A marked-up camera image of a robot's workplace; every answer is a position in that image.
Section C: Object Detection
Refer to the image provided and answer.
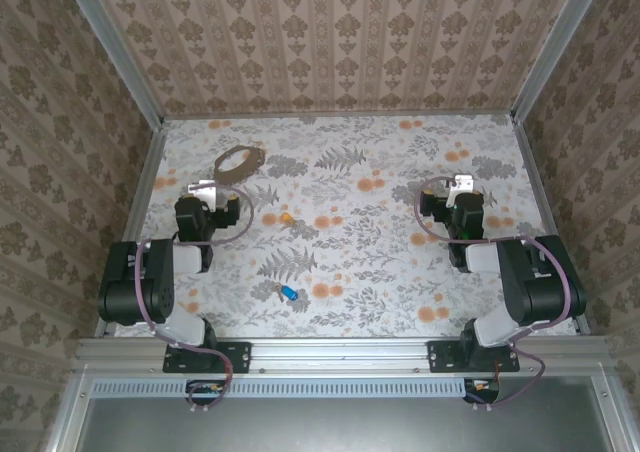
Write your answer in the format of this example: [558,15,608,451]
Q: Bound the brown strap keyring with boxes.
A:
[214,144,266,183]

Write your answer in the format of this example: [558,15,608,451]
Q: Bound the blue capped key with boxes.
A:
[272,281,301,303]

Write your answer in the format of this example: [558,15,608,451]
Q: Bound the grey metal panel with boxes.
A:
[79,376,614,452]

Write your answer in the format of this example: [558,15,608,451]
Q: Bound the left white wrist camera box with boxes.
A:
[187,178,221,211]

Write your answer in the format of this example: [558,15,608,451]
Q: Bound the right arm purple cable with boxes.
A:
[414,175,575,413]

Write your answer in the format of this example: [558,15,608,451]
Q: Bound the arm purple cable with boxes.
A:
[134,181,256,416]
[414,175,575,413]

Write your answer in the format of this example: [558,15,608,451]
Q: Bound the aluminium table side rail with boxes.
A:
[513,120,591,336]
[94,121,169,338]

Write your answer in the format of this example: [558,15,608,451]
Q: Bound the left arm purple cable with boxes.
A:
[134,181,256,416]

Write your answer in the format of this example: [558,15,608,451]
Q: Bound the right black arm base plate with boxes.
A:
[427,340,521,373]

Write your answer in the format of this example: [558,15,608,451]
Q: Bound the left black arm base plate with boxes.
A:
[163,340,251,375]

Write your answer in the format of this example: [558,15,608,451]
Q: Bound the aluminium table back rail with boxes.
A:
[162,109,516,122]

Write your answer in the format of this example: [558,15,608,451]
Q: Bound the black cable junction box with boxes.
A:
[463,377,501,404]

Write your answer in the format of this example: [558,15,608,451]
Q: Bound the aluminium upright frame post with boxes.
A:
[57,0,166,129]
[509,0,609,123]

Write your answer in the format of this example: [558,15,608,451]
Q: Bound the aluminium mounting rail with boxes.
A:
[74,336,616,378]

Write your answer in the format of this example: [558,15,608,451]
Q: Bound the grey slotted cable duct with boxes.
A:
[92,377,501,399]

